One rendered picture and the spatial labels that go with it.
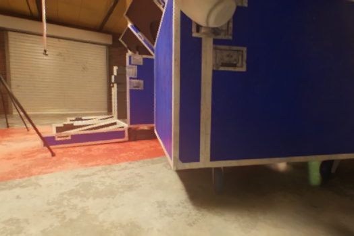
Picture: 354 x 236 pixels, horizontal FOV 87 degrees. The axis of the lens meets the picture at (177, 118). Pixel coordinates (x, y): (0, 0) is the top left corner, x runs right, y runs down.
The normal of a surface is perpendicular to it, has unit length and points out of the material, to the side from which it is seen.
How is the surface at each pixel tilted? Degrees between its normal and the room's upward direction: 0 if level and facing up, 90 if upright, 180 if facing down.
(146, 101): 90
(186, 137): 90
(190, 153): 90
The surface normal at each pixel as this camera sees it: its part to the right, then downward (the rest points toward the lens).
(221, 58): 0.19, 0.08
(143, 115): 0.45, 0.08
